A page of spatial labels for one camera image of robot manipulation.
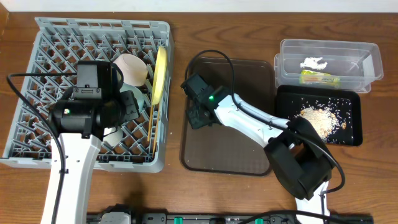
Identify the wooden chopstick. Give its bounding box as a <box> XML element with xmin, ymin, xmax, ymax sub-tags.
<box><xmin>147</xmin><ymin>105</ymin><xmax>154</xmax><ymax>142</ymax></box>
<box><xmin>152</xmin><ymin>105</ymin><xmax>159</xmax><ymax>159</ymax></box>

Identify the white cup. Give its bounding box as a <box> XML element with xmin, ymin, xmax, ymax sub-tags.
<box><xmin>103</xmin><ymin>127</ymin><xmax>123</xmax><ymax>147</ymax></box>

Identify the yellow plate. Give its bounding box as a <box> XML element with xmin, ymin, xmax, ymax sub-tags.
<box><xmin>151</xmin><ymin>47</ymin><xmax>167</xmax><ymax>106</ymax></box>

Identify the dark brown serving tray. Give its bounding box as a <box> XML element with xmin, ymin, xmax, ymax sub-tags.
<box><xmin>180</xmin><ymin>57</ymin><xmax>275</xmax><ymax>177</ymax></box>

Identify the yellow green snack wrapper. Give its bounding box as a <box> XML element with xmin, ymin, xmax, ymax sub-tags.
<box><xmin>299</xmin><ymin>70</ymin><xmax>340</xmax><ymax>88</ymax></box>

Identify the white tissue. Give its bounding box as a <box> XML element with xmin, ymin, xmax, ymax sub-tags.
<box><xmin>300</xmin><ymin>57</ymin><xmax>328</xmax><ymax>70</ymax></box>

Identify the rice and nutshell pile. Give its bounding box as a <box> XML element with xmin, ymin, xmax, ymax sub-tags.
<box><xmin>285</xmin><ymin>96</ymin><xmax>354</xmax><ymax>145</ymax></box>

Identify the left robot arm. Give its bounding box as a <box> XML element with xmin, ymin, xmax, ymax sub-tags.
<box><xmin>41</xmin><ymin>61</ymin><xmax>140</xmax><ymax>223</ymax></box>

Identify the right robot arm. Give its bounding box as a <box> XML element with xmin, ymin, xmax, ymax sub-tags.
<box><xmin>181</xmin><ymin>74</ymin><xmax>337</xmax><ymax>223</ymax></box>

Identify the grey plastic dishwasher rack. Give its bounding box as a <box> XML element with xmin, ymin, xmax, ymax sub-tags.
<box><xmin>0</xmin><ymin>17</ymin><xmax>175</xmax><ymax>174</ymax></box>

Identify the black waste tray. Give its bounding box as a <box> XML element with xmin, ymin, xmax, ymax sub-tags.
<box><xmin>275</xmin><ymin>85</ymin><xmax>363</xmax><ymax>146</ymax></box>

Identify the clear plastic bin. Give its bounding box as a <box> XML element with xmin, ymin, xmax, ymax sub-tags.
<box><xmin>274</xmin><ymin>39</ymin><xmax>384</xmax><ymax>93</ymax></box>

